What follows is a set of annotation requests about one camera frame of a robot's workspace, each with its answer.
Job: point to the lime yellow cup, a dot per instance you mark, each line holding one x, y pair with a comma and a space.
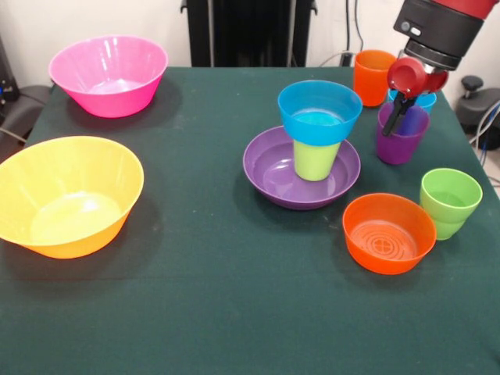
312, 164

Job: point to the black computer tower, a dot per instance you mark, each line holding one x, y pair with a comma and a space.
6, 78

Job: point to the dark green tablecloth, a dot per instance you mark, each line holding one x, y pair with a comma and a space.
273, 312

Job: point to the small orange bowl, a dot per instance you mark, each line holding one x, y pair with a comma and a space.
386, 263

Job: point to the blue cup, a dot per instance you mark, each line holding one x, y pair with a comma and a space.
426, 101

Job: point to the purple bowl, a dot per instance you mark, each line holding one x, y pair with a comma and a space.
273, 183

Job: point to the small blue bowl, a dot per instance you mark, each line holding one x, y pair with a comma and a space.
308, 133

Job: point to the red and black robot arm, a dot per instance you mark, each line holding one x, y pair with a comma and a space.
441, 29

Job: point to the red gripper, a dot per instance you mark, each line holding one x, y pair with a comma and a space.
414, 76

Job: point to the large orange yellow bowl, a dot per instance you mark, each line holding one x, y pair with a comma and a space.
58, 168

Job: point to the orange cup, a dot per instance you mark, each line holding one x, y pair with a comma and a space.
371, 84

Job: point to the black equipment with knob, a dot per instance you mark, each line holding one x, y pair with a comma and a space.
478, 105

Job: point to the black power adapter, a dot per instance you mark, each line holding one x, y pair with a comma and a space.
346, 58

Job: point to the purple cup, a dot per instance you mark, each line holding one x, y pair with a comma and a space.
394, 150

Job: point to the large pink bowl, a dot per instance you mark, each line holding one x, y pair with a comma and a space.
78, 66

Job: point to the green cup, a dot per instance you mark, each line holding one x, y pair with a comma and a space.
451, 187
449, 230

